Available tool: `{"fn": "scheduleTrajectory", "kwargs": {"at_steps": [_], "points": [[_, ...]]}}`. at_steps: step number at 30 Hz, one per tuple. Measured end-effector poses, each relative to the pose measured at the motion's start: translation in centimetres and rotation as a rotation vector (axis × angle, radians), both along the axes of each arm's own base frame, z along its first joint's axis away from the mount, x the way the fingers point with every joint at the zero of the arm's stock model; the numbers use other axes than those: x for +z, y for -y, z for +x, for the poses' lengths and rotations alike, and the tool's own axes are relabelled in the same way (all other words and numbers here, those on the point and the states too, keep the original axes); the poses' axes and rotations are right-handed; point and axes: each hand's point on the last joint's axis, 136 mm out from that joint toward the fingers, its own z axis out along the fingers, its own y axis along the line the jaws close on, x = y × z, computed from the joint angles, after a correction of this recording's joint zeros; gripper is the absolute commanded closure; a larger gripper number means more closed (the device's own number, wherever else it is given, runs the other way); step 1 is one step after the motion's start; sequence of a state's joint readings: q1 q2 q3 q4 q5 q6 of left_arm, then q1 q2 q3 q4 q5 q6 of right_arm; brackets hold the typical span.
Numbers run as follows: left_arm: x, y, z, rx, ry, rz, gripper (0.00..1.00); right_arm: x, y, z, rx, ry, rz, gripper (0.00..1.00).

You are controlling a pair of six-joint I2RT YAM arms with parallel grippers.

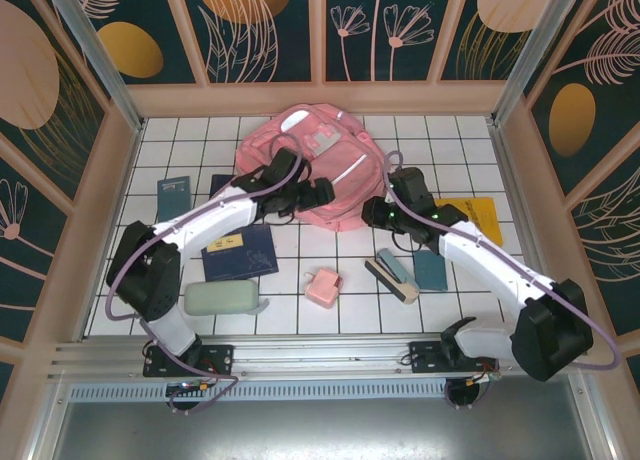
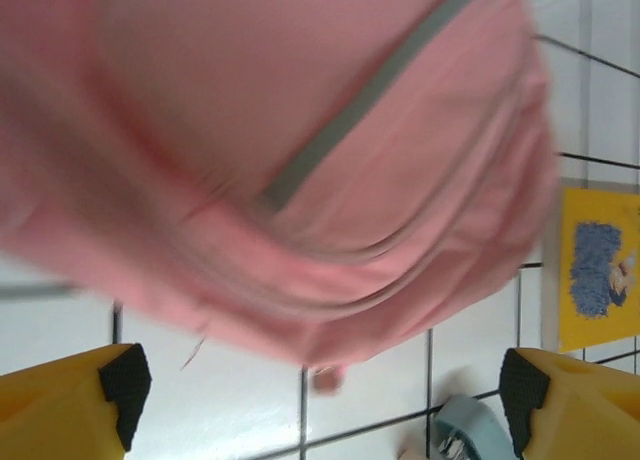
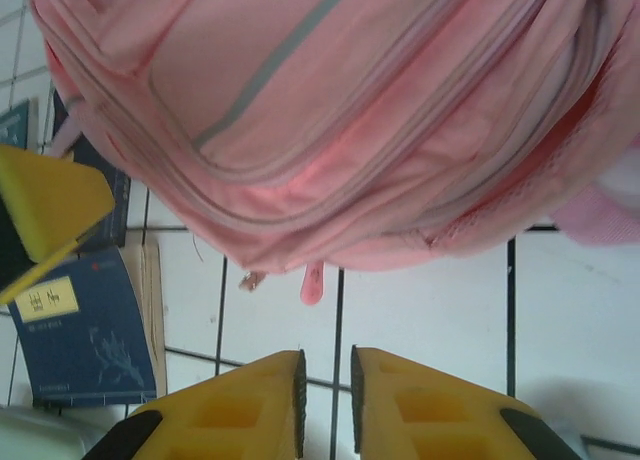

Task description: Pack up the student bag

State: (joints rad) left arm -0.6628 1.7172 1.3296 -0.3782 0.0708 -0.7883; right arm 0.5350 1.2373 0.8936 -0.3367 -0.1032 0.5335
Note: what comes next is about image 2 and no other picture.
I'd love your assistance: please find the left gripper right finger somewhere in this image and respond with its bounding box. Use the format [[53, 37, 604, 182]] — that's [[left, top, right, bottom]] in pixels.
[[499, 347, 640, 460]]

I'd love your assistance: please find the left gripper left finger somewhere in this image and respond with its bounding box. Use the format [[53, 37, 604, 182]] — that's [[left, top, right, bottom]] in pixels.
[[0, 343, 153, 460]]

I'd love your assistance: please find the teal and beige stapler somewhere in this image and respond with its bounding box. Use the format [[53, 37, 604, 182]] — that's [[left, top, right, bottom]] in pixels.
[[399, 393, 516, 460]]

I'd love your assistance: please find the yellow illustrated book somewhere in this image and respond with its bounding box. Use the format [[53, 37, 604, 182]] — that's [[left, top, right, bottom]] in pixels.
[[557, 187, 640, 354]]

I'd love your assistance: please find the pink student backpack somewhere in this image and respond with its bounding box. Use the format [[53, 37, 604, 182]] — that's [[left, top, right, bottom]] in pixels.
[[0, 0, 561, 376]]

